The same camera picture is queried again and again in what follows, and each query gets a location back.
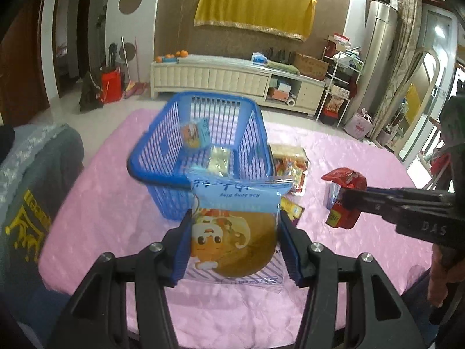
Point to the white metal shelf rack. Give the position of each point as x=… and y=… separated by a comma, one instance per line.
x=358, y=80

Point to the broom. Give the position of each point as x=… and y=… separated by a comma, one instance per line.
x=134, y=89

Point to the red snack packet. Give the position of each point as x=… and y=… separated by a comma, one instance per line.
x=343, y=180

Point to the dark wooden door frame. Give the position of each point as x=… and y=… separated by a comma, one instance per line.
x=89, y=43

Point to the orange flat box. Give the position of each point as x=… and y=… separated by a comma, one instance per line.
x=279, y=95

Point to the cardboard box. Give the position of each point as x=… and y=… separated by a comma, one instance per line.
x=310, y=66

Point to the red cloth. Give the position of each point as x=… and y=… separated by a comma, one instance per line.
x=441, y=161

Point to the arched floor mirror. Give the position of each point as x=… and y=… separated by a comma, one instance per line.
x=434, y=76

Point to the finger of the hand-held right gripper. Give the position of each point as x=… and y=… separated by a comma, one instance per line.
x=417, y=192
x=358, y=200

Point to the light blue cartoon cake packet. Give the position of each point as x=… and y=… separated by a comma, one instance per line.
x=232, y=232
x=219, y=160
x=196, y=134

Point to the black bag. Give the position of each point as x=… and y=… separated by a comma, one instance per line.
x=90, y=92

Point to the blue tissue box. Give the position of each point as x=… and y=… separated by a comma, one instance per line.
x=258, y=59

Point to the white box stack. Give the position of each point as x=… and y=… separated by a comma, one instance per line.
x=338, y=40

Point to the purple snack packet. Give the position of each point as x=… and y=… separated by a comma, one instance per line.
x=331, y=196

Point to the paper towel roll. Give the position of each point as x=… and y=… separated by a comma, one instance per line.
x=290, y=101

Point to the cream TV cabinet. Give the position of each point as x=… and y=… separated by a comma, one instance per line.
x=218, y=76

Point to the pink quilted table cover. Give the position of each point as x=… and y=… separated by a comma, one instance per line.
x=109, y=225

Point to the blue plastic basket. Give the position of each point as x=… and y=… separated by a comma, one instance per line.
x=145, y=141

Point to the blue fruit dish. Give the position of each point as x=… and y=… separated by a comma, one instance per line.
x=169, y=58

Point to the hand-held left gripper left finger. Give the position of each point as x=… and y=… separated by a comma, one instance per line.
x=181, y=249

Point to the glass sliding door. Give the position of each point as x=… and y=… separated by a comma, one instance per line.
x=436, y=29

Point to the orange printed box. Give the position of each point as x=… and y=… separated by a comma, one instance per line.
x=336, y=103

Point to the yellow cloth cover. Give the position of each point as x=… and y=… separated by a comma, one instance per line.
x=254, y=3

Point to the red black box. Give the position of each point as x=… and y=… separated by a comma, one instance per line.
x=328, y=117

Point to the pink tote bag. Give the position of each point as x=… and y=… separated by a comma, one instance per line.
x=358, y=125

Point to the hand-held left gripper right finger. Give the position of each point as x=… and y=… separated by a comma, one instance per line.
x=290, y=251

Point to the black umbrella bundle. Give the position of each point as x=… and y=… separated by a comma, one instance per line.
x=112, y=56

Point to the grey-blue printed garment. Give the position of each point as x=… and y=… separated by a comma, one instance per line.
x=32, y=189

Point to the dark upright objects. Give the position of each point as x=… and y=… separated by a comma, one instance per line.
x=278, y=54

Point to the green folded cloth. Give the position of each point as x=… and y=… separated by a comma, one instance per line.
x=283, y=67

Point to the beige cracker packet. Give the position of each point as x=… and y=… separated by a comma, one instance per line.
x=288, y=150

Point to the person's right hand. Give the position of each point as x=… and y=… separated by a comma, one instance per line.
x=439, y=272

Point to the brown wooden door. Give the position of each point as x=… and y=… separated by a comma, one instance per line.
x=21, y=65

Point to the standing air conditioner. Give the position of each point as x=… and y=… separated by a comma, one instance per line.
x=379, y=54

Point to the orange-red snack packet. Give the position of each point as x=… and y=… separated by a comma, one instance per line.
x=290, y=172

